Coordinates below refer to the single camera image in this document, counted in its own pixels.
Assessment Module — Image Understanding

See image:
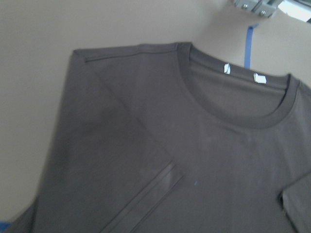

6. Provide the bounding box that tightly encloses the aluminium frame post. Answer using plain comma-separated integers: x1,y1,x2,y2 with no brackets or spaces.
231,0,311,23

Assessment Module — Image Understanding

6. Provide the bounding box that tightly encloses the dark brown t-shirt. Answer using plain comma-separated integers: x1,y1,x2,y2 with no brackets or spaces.
7,42,311,233

